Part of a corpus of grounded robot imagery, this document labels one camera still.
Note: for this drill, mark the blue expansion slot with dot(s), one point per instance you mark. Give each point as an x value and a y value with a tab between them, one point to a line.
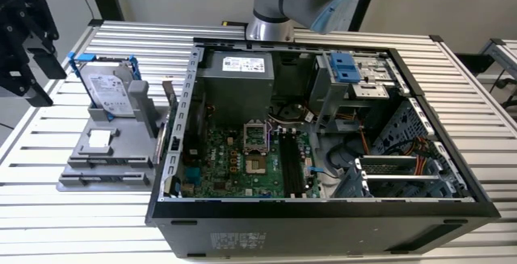
193	176

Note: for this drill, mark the black RAM slot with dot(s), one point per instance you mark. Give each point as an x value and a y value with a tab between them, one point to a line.
297	164
286	164

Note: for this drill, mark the silver CPU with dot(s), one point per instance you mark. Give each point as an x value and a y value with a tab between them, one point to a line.
98	139

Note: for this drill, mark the black table corner cap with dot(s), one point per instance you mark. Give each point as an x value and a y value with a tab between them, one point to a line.
95	22
434	38

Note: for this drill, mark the neighbouring metal slat table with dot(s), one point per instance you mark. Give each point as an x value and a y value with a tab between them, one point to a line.
505	52

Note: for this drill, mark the CPU socket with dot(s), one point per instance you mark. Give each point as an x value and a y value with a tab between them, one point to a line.
255	164

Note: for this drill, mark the grey parts rack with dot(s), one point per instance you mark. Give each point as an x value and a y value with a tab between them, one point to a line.
121	143

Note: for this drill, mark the green graphics card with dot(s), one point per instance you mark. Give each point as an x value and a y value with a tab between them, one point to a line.
170	100

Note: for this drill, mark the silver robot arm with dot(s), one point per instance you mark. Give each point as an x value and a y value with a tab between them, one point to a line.
274	0

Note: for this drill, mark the grey power supply unit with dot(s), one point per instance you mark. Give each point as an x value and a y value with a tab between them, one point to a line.
238	94

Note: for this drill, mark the dark RAM stick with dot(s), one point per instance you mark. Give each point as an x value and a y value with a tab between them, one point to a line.
109	162
102	179

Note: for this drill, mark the black yellow tag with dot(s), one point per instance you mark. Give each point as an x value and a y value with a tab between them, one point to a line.
225	23

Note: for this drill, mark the blue drive latch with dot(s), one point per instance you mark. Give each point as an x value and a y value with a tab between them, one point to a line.
343	67

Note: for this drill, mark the black table bracket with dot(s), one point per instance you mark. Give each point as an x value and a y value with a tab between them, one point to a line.
475	62

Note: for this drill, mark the hard disk in blue carrier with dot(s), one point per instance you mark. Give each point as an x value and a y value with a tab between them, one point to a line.
106	91

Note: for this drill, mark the grey metal disk bay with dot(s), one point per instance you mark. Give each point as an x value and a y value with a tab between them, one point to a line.
387	177

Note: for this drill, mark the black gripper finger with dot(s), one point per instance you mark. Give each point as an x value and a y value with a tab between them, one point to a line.
17	70
40	18

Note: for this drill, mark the black PC case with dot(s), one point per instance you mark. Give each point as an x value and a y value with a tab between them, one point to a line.
282	233

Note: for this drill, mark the green motherboard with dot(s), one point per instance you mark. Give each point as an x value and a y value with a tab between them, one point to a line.
219	167

